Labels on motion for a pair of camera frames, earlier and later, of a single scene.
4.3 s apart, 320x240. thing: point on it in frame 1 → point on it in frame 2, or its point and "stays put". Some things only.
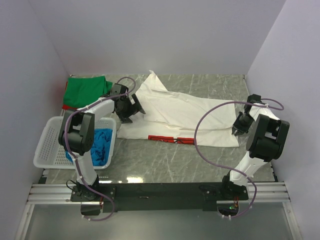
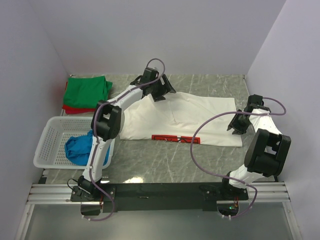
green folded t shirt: x=80 y=91 stays put
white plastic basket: x=50 y=154 stays put
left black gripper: x=130 y=110 → x=162 y=87
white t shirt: x=172 y=117 stays put
